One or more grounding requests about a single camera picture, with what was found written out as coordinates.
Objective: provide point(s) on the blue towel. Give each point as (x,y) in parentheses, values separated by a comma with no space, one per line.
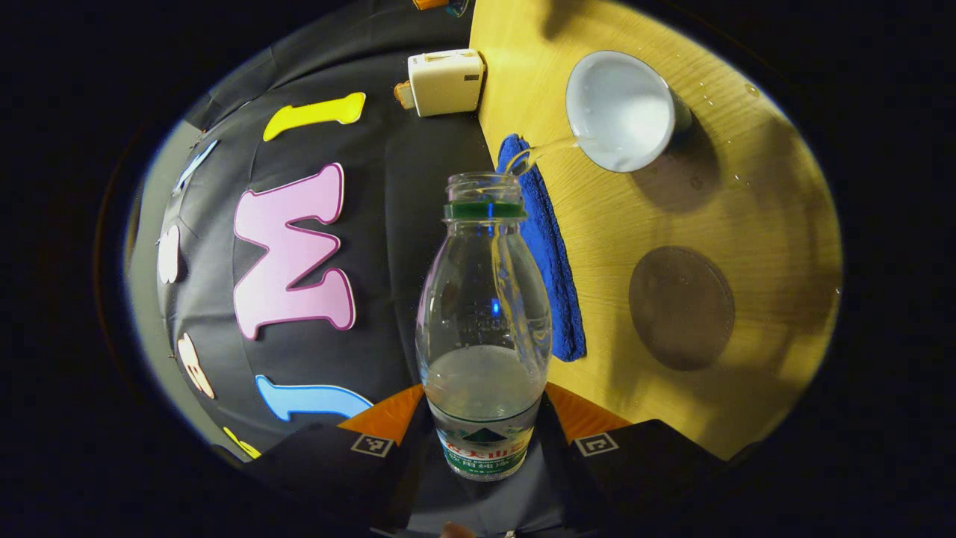
(549,254)

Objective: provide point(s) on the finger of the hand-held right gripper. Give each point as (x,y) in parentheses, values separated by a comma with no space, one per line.
(430,3)

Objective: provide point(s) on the white teacup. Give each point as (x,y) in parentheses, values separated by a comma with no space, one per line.
(620,112)

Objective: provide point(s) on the brown round coaster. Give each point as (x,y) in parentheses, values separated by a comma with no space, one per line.
(681,308)

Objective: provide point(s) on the clear plastic water bottle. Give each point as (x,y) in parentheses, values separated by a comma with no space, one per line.
(484,314)

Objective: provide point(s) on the white toaster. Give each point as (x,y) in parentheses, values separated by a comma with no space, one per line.
(448,82)

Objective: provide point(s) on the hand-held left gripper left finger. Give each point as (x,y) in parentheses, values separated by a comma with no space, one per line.
(328,463)

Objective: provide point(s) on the toasted bread slice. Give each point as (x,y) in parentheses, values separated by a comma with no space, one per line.
(404,95)

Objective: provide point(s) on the black backdrop cloth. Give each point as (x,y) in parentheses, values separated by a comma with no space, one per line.
(388,246)

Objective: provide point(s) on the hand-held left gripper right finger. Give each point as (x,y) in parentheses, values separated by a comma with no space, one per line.
(642,463)

